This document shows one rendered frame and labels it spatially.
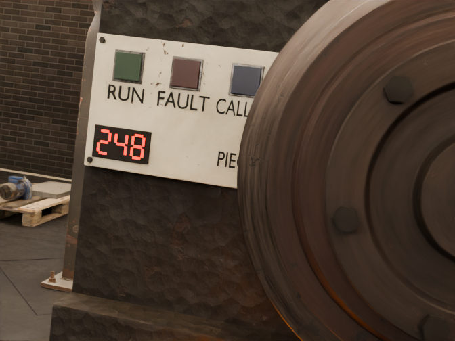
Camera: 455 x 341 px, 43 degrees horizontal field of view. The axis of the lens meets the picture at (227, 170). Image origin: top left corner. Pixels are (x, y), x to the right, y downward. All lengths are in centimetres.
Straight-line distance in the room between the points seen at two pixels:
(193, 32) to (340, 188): 36
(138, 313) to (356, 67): 45
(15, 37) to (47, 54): 48
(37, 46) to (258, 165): 717
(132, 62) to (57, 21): 686
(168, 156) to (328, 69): 28
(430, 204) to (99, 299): 51
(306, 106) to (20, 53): 731
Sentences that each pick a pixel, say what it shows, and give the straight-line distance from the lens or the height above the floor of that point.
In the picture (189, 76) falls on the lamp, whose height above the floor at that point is 120.
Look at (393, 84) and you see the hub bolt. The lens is 52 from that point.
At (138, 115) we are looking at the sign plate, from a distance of 79.
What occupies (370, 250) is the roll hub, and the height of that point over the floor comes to 105.
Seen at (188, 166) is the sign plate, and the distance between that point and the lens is 77.
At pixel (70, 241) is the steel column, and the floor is 26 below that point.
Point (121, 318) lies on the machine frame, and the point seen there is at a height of 87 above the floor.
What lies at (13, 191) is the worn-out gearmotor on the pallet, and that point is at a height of 25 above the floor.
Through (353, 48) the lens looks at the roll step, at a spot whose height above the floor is 124.
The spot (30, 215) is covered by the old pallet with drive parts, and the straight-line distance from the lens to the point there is 500.
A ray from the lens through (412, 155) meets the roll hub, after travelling 54.
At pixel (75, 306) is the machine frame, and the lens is 84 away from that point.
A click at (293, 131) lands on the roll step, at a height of 115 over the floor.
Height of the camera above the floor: 116
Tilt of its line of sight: 6 degrees down
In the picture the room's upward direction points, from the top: 7 degrees clockwise
